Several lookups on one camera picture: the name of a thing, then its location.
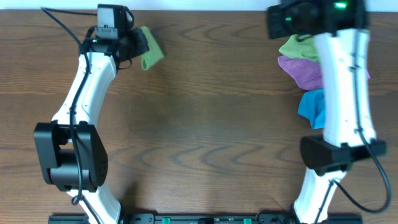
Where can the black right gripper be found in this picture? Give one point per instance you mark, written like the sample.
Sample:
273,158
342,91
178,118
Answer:
277,23

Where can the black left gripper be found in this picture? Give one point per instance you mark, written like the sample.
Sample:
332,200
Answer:
137,41

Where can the light green microfiber cloth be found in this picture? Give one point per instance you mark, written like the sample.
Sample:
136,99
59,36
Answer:
154,54

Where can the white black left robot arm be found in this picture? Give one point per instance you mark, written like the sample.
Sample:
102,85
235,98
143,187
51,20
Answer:
71,154

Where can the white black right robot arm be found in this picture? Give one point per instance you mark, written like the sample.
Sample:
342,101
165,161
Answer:
341,35

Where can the olive green crumpled cloth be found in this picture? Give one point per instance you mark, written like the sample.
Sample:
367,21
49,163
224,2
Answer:
300,47

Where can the purple microfiber cloth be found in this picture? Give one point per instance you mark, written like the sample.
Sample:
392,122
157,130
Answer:
308,75

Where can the blue microfiber cloth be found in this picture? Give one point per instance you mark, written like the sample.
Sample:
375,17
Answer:
312,107

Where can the green plastic clip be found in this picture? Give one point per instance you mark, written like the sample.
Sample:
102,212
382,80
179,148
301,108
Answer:
166,221
247,221

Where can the black aluminium mounting rail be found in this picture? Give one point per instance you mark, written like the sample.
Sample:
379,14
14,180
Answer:
262,218

